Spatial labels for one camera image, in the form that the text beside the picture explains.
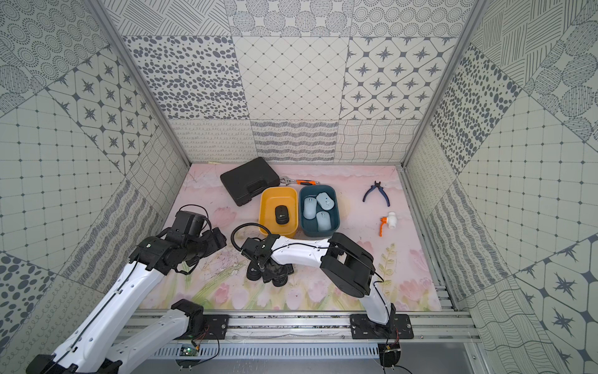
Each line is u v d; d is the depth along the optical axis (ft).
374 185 3.64
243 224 2.60
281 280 2.51
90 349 1.26
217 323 2.46
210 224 2.01
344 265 1.60
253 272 2.75
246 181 3.54
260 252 2.04
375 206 3.44
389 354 2.43
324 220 3.20
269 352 2.30
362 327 2.40
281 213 3.24
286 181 3.72
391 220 3.19
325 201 3.34
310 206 3.33
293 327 2.49
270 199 3.43
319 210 3.32
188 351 2.35
